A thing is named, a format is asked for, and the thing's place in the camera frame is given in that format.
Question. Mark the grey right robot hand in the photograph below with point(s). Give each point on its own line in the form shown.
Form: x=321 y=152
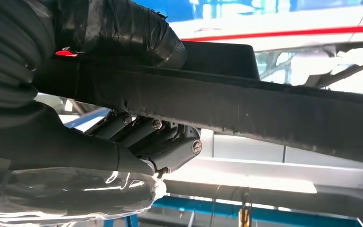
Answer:
x=59 y=150

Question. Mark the blue metal shelf rack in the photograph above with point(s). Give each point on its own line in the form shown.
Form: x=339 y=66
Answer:
x=175 y=9

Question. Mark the white car red stripe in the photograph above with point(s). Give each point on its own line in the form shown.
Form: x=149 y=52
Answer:
x=263 y=26

